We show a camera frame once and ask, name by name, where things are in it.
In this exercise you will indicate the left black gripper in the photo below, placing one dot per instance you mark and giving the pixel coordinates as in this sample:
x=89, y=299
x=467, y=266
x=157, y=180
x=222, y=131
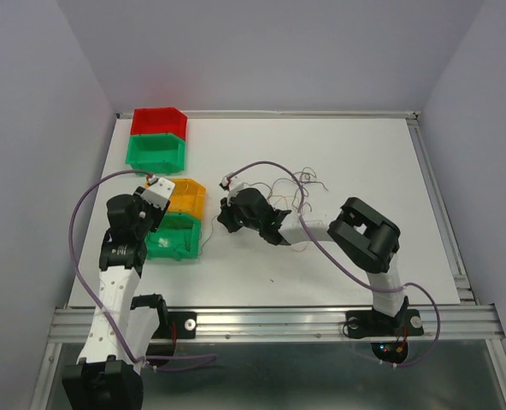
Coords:
x=158, y=213

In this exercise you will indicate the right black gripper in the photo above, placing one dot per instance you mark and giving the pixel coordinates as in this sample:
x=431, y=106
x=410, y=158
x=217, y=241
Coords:
x=225, y=215

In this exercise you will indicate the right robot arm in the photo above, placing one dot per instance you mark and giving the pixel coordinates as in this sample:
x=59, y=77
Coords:
x=365, y=236

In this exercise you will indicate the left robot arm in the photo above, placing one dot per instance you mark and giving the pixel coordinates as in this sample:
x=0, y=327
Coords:
x=107, y=374

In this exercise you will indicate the near green plastic bin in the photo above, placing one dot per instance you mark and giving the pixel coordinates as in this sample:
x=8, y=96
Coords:
x=177, y=238

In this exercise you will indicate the green plastic bin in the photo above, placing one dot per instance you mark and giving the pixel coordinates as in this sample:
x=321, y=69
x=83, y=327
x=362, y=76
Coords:
x=177, y=238
x=162, y=153

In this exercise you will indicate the yellow plastic bin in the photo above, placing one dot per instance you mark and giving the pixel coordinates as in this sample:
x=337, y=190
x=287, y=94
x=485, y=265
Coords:
x=188, y=198

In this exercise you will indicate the far green plastic bin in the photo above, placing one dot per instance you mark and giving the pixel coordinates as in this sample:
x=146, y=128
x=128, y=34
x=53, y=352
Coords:
x=162, y=153

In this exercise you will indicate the red plastic bin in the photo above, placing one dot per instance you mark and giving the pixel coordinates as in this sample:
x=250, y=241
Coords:
x=159, y=120

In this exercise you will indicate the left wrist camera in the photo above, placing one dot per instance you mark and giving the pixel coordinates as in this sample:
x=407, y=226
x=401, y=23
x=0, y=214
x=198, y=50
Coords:
x=158, y=191

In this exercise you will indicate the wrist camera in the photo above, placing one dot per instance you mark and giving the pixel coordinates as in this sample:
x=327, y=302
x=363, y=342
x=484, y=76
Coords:
x=158, y=191
x=232, y=184

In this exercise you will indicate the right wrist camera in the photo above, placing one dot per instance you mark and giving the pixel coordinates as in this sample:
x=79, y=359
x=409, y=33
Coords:
x=232, y=184

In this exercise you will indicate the aluminium back rail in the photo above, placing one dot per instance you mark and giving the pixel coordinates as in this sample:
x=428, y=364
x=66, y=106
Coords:
x=287, y=114

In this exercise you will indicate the aluminium rail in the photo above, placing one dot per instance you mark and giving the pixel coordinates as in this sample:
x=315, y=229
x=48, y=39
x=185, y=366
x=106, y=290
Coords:
x=287, y=114
x=326, y=325
x=451, y=249

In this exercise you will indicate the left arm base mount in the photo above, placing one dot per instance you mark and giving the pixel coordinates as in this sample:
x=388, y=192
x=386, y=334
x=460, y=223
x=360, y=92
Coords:
x=172, y=326

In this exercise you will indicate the aluminium front rail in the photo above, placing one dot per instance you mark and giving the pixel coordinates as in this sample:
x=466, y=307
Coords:
x=326, y=325

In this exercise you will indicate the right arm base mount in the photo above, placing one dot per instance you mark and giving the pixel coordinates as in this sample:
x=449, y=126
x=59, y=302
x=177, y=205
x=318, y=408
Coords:
x=390, y=334

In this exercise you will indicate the aluminium right side rail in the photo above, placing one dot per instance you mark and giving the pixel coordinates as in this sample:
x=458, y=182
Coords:
x=451, y=249

